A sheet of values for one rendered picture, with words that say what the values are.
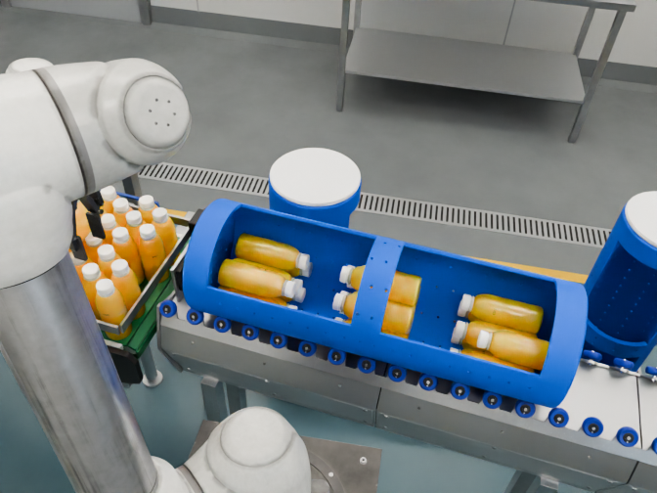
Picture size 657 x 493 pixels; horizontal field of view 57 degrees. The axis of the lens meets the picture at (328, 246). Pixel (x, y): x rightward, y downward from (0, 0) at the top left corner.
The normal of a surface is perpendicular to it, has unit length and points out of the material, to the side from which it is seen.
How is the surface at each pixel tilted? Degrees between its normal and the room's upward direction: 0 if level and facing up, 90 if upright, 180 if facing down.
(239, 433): 11
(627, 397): 0
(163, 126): 62
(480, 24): 90
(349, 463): 5
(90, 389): 75
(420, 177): 0
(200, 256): 45
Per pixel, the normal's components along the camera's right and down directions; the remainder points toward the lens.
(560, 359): -0.21, 0.11
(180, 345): -0.26, 0.39
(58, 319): 0.75, 0.27
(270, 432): 0.07, -0.80
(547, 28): -0.18, 0.69
